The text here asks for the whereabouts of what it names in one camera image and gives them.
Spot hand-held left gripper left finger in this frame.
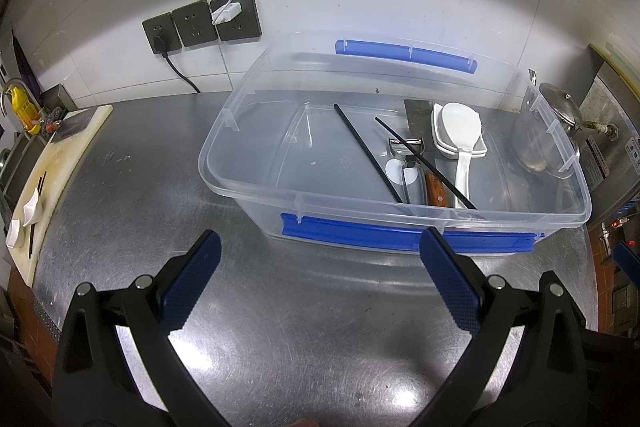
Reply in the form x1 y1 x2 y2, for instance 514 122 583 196
52 229 236 427

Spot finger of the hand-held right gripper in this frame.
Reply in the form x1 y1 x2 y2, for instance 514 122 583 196
613 241 640 289

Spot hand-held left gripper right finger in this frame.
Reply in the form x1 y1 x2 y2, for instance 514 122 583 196
410 228 588 427

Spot clear plastic box blue handles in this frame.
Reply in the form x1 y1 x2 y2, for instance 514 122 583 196
198 29 593 258

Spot white rice spoon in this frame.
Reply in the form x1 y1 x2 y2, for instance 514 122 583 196
440 103 484 208

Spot black chopstick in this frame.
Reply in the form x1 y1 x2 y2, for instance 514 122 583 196
27 171 47 259
374 117 479 211
333 104 404 204

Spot white square dish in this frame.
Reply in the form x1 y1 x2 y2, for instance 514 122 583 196
433 134 489 159
431 103 488 154

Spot metal peeler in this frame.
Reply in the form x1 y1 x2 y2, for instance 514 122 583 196
387 136 431 204

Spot stainless steel appliance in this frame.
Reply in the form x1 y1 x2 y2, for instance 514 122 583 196
575 43 640 230

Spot steel pot with lid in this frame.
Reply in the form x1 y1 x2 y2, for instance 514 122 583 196
510 82 584 178

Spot white ceramic soup spoon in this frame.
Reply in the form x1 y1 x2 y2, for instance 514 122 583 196
6 218 25 250
20 192 45 228

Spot white cutting board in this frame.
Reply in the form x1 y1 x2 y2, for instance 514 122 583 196
7 105 115 291

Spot dark flat rectangular object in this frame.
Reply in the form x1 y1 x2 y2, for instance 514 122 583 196
49 109 97 141

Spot small steel container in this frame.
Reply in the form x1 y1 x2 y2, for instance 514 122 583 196
39 84 74 112

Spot yellow plastic object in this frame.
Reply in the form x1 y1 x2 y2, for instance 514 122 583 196
9 86 42 136

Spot wooden handled kitchen knife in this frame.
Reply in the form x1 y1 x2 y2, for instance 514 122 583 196
404 99 448 208

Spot black plug with cable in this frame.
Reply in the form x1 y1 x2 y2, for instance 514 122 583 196
152 34 202 94

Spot dark wall socket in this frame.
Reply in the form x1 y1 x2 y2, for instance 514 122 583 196
142 13 184 56
210 0 262 43
171 0 220 48

